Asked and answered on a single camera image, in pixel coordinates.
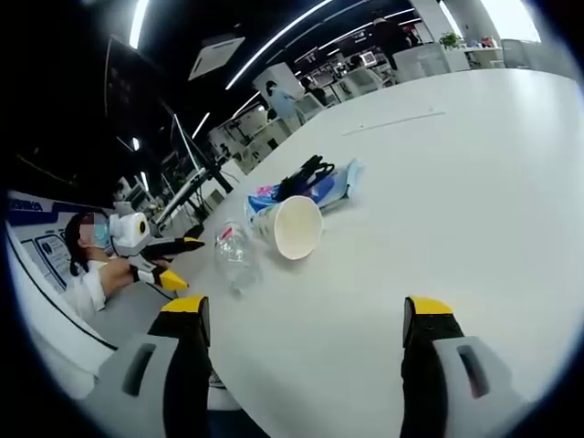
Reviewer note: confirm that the clear plastic bottle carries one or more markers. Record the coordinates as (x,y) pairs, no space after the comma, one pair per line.
(237,255)

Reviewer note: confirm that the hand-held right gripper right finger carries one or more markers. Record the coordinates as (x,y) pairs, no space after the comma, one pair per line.
(424,365)

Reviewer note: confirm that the potted green plant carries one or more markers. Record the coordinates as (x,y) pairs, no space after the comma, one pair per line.
(451,40)

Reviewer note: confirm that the white table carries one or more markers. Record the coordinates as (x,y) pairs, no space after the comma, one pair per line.
(433,205)

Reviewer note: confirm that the person's head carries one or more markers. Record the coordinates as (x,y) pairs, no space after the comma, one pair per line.
(73,242)

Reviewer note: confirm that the white partition panel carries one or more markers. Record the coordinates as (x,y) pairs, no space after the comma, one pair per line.
(274,77)

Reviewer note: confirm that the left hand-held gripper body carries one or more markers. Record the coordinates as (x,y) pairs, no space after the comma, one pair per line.
(125,232)

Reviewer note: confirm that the black binder clip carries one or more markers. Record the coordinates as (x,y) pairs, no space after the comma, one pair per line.
(303,175)

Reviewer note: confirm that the blue printed snack packet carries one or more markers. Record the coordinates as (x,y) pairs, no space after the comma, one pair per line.
(264,198)

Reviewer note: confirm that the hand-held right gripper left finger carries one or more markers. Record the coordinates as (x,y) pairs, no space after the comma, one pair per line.
(182,365)

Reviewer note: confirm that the person's shoe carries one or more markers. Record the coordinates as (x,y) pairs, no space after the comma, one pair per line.
(217,379)

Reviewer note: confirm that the short ceiling light strip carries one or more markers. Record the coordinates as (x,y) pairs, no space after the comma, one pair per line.
(139,23)

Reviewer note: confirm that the wall poster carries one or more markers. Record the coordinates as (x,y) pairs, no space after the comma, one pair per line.
(52,255)

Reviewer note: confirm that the long ceiling light strip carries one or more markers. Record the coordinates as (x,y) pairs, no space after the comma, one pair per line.
(278,41)

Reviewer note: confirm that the light blue cloth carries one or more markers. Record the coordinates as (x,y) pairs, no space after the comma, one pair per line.
(353,175)

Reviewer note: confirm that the blue face mask worn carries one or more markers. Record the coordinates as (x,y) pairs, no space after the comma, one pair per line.
(102,235)

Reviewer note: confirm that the white paper cup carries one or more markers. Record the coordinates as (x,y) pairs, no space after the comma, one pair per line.
(296,228)

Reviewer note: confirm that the ceiling air conditioner panel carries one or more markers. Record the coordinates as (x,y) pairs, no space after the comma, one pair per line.
(216,57)

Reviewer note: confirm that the person's leg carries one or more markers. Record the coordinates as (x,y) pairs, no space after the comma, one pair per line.
(228,417)

